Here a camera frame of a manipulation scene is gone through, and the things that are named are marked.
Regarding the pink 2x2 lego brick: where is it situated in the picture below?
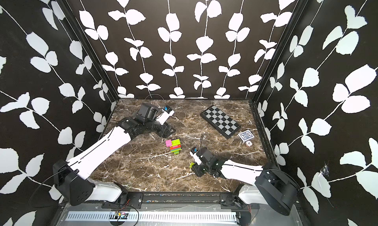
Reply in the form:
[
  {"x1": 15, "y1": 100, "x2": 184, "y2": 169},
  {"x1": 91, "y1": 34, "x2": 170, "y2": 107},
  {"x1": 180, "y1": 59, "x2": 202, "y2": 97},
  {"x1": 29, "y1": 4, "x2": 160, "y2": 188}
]
[{"x1": 165, "y1": 140, "x2": 172, "y2": 147}]

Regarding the lime 2x4 lego brick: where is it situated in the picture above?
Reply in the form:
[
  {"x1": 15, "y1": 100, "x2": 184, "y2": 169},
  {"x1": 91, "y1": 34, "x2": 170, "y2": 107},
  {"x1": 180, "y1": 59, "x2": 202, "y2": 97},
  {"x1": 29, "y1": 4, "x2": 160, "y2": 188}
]
[{"x1": 171, "y1": 139, "x2": 181, "y2": 147}]

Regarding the red lego brick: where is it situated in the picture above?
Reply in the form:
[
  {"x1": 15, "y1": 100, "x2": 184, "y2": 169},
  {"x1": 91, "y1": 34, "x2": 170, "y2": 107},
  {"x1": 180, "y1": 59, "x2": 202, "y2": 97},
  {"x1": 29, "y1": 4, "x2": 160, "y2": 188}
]
[{"x1": 170, "y1": 145, "x2": 181, "y2": 150}]

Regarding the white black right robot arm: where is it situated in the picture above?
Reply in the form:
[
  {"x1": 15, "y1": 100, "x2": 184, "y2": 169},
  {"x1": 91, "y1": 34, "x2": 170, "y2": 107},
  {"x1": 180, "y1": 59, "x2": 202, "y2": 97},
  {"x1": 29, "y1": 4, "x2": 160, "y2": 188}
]
[{"x1": 190, "y1": 147, "x2": 300, "y2": 216}]

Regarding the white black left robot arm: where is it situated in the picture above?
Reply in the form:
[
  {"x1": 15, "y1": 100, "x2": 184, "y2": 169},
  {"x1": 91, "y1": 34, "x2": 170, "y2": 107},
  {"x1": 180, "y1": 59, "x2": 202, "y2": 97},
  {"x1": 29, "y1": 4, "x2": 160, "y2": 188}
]
[{"x1": 53, "y1": 103, "x2": 176, "y2": 206}]

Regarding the black and white chessboard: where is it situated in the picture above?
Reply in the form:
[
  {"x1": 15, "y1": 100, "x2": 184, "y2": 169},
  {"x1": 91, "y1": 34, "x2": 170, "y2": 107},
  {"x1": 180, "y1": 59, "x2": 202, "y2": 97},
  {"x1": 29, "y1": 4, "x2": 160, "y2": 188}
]
[{"x1": 200, "y1": 106, "x2": 241, "y2": 139}]

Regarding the blue playing card box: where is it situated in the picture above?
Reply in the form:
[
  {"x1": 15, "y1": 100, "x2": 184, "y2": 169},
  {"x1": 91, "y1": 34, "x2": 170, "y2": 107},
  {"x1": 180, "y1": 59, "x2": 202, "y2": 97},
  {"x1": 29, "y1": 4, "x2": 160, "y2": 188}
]
[{"x1": 238, "y1": 130, "x2": 255, "y2": 142}]

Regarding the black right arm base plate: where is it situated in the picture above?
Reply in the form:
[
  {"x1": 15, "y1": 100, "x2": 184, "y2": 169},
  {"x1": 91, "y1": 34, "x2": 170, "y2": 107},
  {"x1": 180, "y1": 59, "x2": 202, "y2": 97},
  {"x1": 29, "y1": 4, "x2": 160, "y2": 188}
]
[{"x1": 219, "y1": 192, "x2": 260, "y2": 211}]

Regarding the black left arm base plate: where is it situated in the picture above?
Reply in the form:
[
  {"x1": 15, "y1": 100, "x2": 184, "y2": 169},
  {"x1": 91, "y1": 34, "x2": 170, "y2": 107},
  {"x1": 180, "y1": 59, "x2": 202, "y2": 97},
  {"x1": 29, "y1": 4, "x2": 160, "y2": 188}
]
[{"x1": 101, "y1": 192, "x2": 143, "y2": 210}]

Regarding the white perforated cable tray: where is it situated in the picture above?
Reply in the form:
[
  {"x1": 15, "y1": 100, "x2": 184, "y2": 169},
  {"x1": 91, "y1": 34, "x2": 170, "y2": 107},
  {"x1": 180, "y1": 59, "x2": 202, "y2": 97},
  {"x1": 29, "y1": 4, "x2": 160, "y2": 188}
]
[{"x1": 64, "y1": 211, "x2": 239, "y2": 223}]

